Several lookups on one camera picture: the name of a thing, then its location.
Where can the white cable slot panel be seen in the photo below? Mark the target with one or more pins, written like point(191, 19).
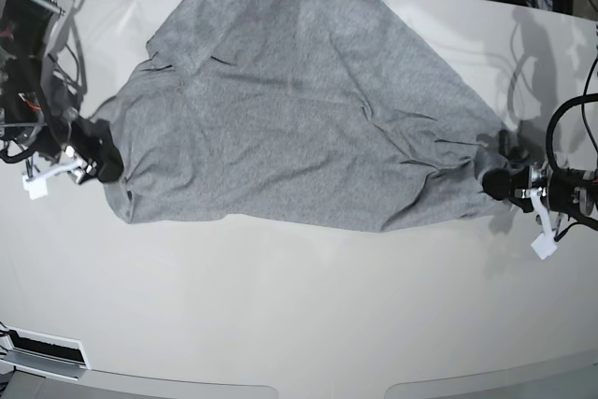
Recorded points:
point(48, 356)

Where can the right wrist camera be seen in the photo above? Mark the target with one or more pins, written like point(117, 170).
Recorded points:
point(36, 182)

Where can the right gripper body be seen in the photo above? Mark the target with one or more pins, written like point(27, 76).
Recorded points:
point(80, 143)

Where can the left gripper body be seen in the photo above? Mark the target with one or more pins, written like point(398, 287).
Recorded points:
point(532, 176)

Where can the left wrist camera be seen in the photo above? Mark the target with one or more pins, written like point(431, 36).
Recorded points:
point(545, 244)

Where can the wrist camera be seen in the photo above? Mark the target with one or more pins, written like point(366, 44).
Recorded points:
point(545, 244)
point(36, 182)

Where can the grey t-shirt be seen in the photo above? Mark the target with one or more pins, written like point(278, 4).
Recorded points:
point(326, 112)

